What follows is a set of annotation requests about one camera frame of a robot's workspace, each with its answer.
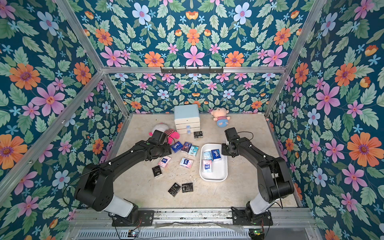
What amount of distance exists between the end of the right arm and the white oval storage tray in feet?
0.07

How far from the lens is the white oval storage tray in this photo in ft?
2.79

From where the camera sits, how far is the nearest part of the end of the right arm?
68 cm
